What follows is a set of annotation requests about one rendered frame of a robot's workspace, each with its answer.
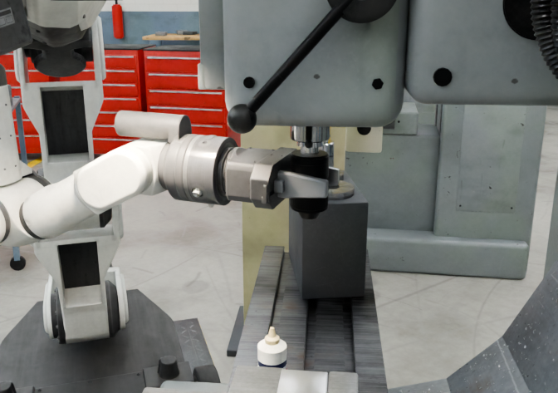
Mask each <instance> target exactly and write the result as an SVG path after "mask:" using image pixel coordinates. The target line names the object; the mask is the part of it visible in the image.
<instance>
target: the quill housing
mask: <svg viewBox="0 0 558 393"><path fill-rule="evenodd" d="M331 9H332V8H331V6H330V4H329V3H328V1H327V0H223V43H224V76H225V101H226V106H227V109H228V111H230V109H231V108H232V107H233V106H235V105H237V104H247V103H248V102H249V101H250V100H251V99H252V98H253V97H254V96H255V95H256V94H257V93H258V91H259V90H260V89H261V88H262V87H263V86H264V85H265V83H266V82H267V81H268V80H269V79H270V78H271V77H272V75H273V74H274V73H275V72H276V71H277V70H278V69H279V67H280V66H281V65H282V64H283V63H284V62H285V61H286V59H287V58H288V57H289V56H290V55H291V54H292V53H293V52H294V51H295V50H296V49H297V48H298V47H299V46H300V44H301V43H302V42H303V41H304V40H305V39H306V37H307V36H308V35H309V34H310V33H311V32H312V31H313V29H314V28H315V27H316V26H317V25H318V24H319V23H320V21H321V20H322V19H323V18H324V17H325V16H326V14H327V13H328V12H329V11H330V10H331ZM408 18H409V0H396V2H395V4H394V5H393V6H392V8H391V9H390V10H389V11H388V12H387V13H386V14H385V15H384V16H382V17H381V18H379V19H378V20H375V21H373V22H367V23H355V22H349V21H347V20H345V19H344V18H341V19H340V20H339V21H338V22H337V23H336V24H335V25H334V26H333V27H332V28H331V29H330V30H329V31H328V32H327V33H326V35H325V36H324V37H323V38H322V39H321V40H320V41H319V43H318V44H317V45H316V46H315V47H314V48H313V49H312V50H311V52H310V53H309V54H308V55H307V56H306V57H305V58H304V60H303V61H302V62H301V63H300V64H299V65H298V66H297V67H296V69H295V70H294V71H293V72H292V73H291V74H290V75H289V76H288V77H287V78H286V79H285V80H284V82H282V83H281V85H280V86H279V87H278V88H277V89H276V90H275V91H274V92H273V94H272V95H271V96H270V97H269V98H268V99H267V100H266V102H265V103H264V104H263V105H262V106H261V107H260V108H259V109H258V111H257V112H256V115H257V123H256V125H279V126H331V127H381V126H386V125H388V124H390V123H392V122H393V121H394V120H395V119H396V118H397V117H398V115H399V113H400V111H401V110H402V106H403V103H404V78H405V62H406V48H407V33H408Z"/></svg>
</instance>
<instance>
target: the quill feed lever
mask: <svg viewBox="0 0 558 393"><path fill-rule="evenodd" d="M327 1H328V3H329V4H330V6H331V8H332V9H331V10H330V11H329V12H328V13H327V14H326V16H325V17H324V18H323V19H322V20H321V21H320V23H319V24H318V25H317V26H316V27H315V28H314V29H313V31H312V32H311V33H310V34H309V35H308V36H307V37H306V39H305V40H304V41H303V42H302V43H301V44H300V46H299V47H298V48H297V49H296V50H295V51H294V52H293V53H292V54H291V55H290V56H289V57H288V58H287V59H286V61H285V62H284V63H283V64H282V65H281V66H280V67H279V69H278V70H277V71H276V72H275V73H274V74H273V75H272V77H271V78H270V79H269V80H268V81H267V82H266V83H265V85H264V86H263V87H262V88H261V89H260V90H259V91H258V93H257V94H256V95H255V96H254V97H253V98H252V99H251V100H250V101H249V102H248V103H247V104H237V105H235V106H233V107H232V108H231V109H230V111H229V112H228V116H227V122H228V125H229V127H230V128H231V130H233V131H234V132H236V133H238V134H246V133H248V132H250V131H251V130H252V129H253V128H254V127H255V125H256V123H257V115H256V112H257V111H258V109H259V108H260V107H261V106H262V105H263V104H264V103H265V102H266V100H267V99H268V98H269V97H270V96H271V95H272V94H273V92H274V91H275V90H276V89H277V88H278V87H279V86H280V85H281V83H282V82H284V80H285V79H286V78H287V77H288V76H289V75H290V74H291V73H292V72H293V71H294V70H295V69H296V67H297V66H298V65H299V64H300V63H301V62H302V61H303V60H304V58H305V57H306V56H307V55H308V54H309V53H310V52H311V50H312V49H313V48H314V47H315V46H316V45H317V44H318V43H319V41H320V40H321V39H322V38H323V37H324V36H325V35H326V33H327V32H328V31H329V30H330V29H331V28H332V27H333V26H334V25H335V24H336V23H337V22H338V21H339V20H340V19H341V18H344V19H345V20H347V21H349V22H355V23H367V22H373V21H375V20H378V19H379V18H381V17H382V16H384V15H385V14H386V13H387V12H388V11H389V10H390V9H391V8H392V6H393V5H394V4H395V2H396V0H327Z"/></svg>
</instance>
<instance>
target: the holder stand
mask: <svg viewBox="0 0 558 393"><path fill-rule="evenodd" d="M368 209H369V203H368V201H367V200H366V199H365V197H364V196H363V194H362V193H361V192H360V191H359V189H358V188H357V187H356V185H355V183H354V182H353V181H352V179H351V178H350V177H349V175H348V174H347V173H346V172H345V170H341V169H340V182H339V184H338V185H329V190H328V209H327V210H325V211H323V212H320V214H319V215H318V217H317V218H316V219H302V218H301V217H300V215H299V214H298V212H296V211H294V210H292V209H291V207H290V199H289V255H290V259H291V264H292V267H293V270H294V273H295V276H296V281H297V285H298V287H299V291H300V294H301V298H302V299H312V298H332V297H363V296H364V295H365V269H366V249H367V229H368Z"/></svg>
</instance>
